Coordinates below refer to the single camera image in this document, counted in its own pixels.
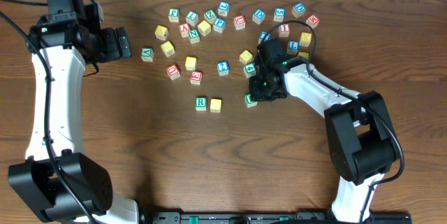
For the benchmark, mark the green V letter block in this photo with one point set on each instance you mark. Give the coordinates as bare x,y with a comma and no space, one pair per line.
147,54

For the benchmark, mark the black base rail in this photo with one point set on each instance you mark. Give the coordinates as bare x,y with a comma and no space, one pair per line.
172,217

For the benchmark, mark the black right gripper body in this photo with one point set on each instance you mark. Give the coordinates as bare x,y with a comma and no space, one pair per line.
262,89

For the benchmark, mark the red M letter block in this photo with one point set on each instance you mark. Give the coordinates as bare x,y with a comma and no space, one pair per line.
313,21

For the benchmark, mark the red u block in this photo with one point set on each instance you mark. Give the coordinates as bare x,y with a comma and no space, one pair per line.
239,22
173,72

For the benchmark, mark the blue 2 number block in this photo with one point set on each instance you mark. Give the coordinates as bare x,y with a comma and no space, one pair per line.
223,68

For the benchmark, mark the green B letter block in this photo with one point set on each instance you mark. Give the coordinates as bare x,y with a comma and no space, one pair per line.
249,101

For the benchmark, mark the blue D letter block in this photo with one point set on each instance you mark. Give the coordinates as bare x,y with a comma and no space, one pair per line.
258,16

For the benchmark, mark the red A letter block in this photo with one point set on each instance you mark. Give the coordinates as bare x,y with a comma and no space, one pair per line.
184,29

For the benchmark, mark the red U block upper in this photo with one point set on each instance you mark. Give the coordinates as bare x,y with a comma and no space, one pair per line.
239,22

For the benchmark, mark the red E letter block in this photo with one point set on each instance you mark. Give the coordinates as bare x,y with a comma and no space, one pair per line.
196,77

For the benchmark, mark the blue 5 number block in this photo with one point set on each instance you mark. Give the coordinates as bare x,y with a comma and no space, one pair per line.
279,14

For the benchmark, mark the green Z letter block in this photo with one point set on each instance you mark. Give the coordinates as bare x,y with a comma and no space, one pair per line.
210,16

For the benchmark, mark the green 4 number block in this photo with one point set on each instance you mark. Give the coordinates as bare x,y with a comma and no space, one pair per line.
249,70

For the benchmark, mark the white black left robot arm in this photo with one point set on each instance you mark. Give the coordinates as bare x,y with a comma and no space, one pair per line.
57,180

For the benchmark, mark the blue L letter block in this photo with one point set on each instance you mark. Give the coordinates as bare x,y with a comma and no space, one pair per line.
293,47

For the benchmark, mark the red I letter block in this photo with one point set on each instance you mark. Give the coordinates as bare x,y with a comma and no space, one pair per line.
284,30

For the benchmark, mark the red U block lower left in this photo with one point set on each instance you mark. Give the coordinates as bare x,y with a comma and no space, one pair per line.
173,72

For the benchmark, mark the yellow O letter block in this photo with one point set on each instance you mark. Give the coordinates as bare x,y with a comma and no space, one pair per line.
215,105

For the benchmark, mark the green N letter block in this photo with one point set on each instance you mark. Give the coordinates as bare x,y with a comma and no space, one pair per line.
194,36

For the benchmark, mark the green L letter block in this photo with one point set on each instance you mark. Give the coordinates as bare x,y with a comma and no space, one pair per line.
192,18

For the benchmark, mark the yellow C letter block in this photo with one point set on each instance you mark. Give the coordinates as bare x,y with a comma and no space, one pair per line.
191,63

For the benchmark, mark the yellow S letter block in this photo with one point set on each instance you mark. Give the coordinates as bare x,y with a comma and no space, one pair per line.
168,48

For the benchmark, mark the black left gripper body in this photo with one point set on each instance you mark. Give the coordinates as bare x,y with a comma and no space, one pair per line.
114,42

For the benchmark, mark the blue P letter block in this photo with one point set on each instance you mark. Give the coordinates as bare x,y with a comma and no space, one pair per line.
219,25

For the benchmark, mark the blue T letter block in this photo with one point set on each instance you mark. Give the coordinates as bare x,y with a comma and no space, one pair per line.
264,36

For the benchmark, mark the green R letter block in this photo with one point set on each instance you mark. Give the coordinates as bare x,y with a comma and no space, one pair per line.
201,103

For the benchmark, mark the blue top letter block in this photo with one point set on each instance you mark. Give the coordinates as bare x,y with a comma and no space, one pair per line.
223,8

